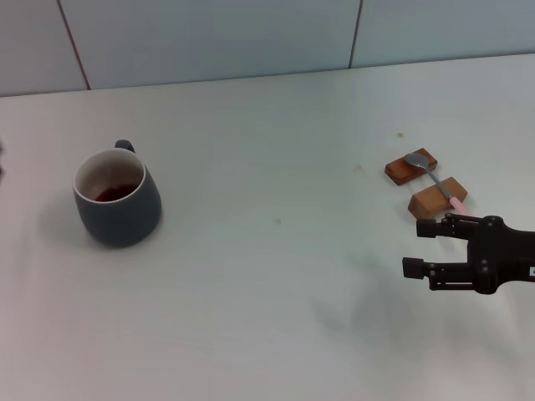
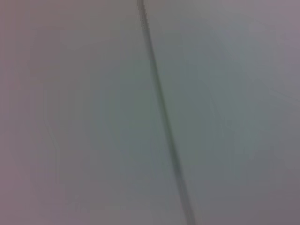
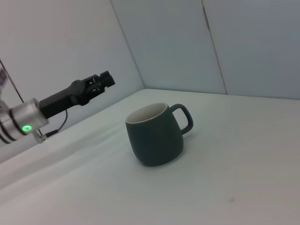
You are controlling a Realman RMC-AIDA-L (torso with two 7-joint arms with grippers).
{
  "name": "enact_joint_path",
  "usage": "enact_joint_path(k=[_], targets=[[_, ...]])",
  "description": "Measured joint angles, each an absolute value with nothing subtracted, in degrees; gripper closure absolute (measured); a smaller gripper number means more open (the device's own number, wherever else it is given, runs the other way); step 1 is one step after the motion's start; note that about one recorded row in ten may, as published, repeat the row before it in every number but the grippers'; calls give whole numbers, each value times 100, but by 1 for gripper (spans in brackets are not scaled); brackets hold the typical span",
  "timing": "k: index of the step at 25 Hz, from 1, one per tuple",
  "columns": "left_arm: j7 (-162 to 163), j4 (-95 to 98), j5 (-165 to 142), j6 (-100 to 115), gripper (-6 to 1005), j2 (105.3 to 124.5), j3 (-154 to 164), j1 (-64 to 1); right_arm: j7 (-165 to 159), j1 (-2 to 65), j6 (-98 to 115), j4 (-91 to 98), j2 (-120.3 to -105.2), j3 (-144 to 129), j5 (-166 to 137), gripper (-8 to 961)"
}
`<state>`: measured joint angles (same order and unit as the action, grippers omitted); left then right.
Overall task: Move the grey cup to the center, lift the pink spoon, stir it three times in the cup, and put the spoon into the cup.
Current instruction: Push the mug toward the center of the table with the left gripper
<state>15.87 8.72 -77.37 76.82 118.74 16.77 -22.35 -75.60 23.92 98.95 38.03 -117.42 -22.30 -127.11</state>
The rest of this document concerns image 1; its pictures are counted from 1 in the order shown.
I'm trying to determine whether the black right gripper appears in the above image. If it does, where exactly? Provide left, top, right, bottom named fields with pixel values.
left=401, top=212, right=535, bottom=296

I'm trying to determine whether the metal spoon with pink handle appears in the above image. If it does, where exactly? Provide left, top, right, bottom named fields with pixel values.
left=403, top=152, right=471, bottom=216

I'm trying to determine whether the dark grey ceramic cup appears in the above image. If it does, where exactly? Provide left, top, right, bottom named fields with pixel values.
left=73, top=140, right=163, bottom=249

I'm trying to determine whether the notched light wooden block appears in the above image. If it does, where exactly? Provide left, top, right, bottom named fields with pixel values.
left=407, top=176, right=468, bottom=220

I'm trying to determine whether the flat dark wooden block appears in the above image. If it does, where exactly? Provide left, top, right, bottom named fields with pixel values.
left=384, top=148, right=440, bottom=186

